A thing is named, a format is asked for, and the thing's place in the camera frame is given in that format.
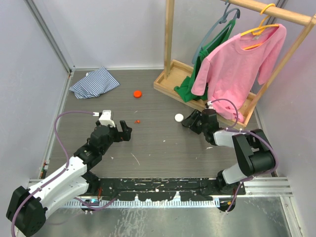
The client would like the white earbud charging case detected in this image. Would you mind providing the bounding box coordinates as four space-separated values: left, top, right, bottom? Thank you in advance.
174 114 184 122

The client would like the orange earbud charging case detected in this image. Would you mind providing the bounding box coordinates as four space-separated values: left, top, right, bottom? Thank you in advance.
133 90 142 98

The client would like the wooden clothes rack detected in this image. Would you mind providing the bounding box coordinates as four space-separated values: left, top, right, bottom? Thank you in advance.
154 0 316 128

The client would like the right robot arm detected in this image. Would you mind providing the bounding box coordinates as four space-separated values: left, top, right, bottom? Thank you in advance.
181 109 278 195

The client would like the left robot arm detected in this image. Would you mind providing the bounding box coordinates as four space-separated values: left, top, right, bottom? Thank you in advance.
6 120 132 237

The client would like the green garment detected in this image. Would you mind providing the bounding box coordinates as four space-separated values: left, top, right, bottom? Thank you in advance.
174 19 236 103

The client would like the blue striped cloth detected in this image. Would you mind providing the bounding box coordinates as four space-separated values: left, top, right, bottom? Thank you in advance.
69 67 120 99

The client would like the pink t-shirt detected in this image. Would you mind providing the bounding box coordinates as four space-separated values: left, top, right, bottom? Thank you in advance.
191 24 287 122

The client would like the grey hanger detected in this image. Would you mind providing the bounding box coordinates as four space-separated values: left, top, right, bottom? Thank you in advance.
192 2 241 64

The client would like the yellow hanger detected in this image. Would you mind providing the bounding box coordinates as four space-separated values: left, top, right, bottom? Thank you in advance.
240 3 278 40

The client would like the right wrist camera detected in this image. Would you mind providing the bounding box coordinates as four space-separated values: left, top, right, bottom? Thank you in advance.
205 101 215 110

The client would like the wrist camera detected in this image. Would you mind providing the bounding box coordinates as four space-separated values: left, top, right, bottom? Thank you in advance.
99 110 116 127
205 101 215 110

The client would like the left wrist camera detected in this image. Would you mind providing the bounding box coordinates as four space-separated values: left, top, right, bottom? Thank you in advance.
99 110 116 127

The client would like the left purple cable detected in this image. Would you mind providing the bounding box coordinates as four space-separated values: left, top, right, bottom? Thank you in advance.
10 110 118 237

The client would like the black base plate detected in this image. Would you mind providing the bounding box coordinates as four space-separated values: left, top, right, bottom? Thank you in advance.
86 178 239 201

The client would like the white slotted cable duct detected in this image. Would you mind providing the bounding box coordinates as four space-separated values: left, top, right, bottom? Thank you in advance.
59 198 220 208

